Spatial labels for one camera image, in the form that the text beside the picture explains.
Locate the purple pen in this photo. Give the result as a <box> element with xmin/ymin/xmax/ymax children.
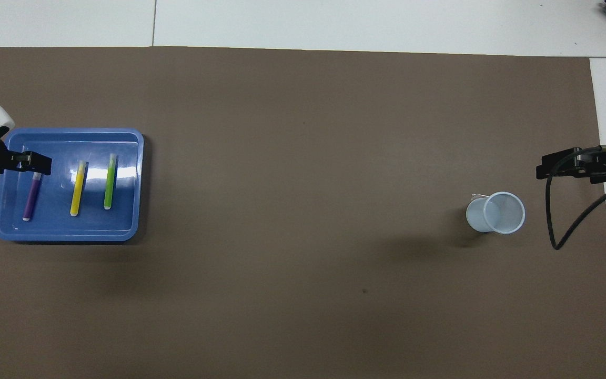
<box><xmin>23</xmin><ymin>173</ymin><xmax>43</xmax><ymax>222</ymax></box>

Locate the yellow pen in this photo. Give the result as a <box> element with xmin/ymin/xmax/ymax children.
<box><xmin>69</xmin><ymin>160</ymin><xmax>88</xmax><ymax>217</ymax></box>

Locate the green pen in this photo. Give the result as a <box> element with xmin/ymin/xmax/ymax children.
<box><xmin>103</xmin><ymin>153</ymin><xmax>118</xmax><ymax>211</ymax></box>

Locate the blue plastic tray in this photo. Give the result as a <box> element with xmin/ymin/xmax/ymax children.
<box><xmin>0</xmin><ymin>128</ymin><xmax>145</xmax><ymax>242</ymax></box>

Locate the translucent plastic cup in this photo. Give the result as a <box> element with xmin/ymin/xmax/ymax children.
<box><xmin>465</xmin><ymin>191</ymin><xmax>526</xmax><ymax>235</ymax></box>

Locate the brown table mat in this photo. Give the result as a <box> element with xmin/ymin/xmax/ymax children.
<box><xmin>0</xmin><ymin>46</ymin><xmax>606</xmax><ymax>379</ymax></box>

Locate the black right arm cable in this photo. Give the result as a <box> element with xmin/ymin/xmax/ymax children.
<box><xmin>545</xmin><ymin>145</ymin><xmax>606</xmax><ymax>251</ymax></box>

